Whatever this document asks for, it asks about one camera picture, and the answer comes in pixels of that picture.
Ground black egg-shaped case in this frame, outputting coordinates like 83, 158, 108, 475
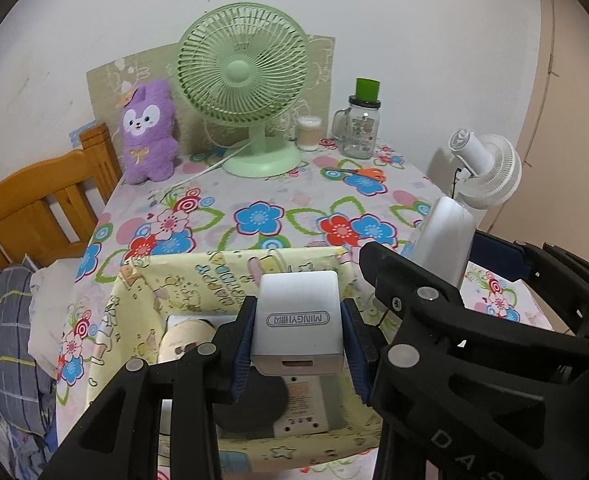
247, 375, 290, 433

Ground white charger with oval logo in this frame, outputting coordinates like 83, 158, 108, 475
249, 270, 346, 376

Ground light blue printed card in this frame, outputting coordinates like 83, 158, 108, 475
69, 120, 98, 148

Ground purple plush bunny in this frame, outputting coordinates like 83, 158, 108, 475
119, 79, 179, 186

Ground white floor fan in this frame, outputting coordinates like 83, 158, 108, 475
427, 128, 524, 231

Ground green desk fan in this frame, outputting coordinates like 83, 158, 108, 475
177, 2, 308, 178

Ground glass mug with green lid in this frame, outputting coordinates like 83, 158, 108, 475
331, 78, 383, 158

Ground yellow fabric storage box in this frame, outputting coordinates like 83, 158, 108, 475
119, 245, 380, 471

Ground white fan cable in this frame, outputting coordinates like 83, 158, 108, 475
149, 141, 252, 201

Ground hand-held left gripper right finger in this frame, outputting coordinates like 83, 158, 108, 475
341, 299, 425, 480

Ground wooden bed headboard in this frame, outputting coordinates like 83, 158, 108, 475
0, 122, 122, 268

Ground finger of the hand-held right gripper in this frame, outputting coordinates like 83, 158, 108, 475
359, 242, 589, 377
467, 230, 589, 311

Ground clear cotton swab jar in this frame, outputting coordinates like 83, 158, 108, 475
296, 115, 323, 152

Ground orange handled scissors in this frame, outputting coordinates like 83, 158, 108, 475
323, 166, 386, 183

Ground grey plaid blanket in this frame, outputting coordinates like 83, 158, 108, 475
0, 257, 58, 466

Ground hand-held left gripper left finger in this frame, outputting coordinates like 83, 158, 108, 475
38, 295, 258, 480

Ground plain white charger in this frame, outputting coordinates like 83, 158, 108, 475
411, 196, 476, 288

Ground beige door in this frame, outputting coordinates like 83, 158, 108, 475
479, 0, 589, 286

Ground white printed box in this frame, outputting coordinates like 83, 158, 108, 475
273, 374, 348, 438

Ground white cloth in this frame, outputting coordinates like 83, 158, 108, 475
28, 255, 82, 376

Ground beige printed board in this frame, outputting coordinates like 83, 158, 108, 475
86, 35, 336, 158

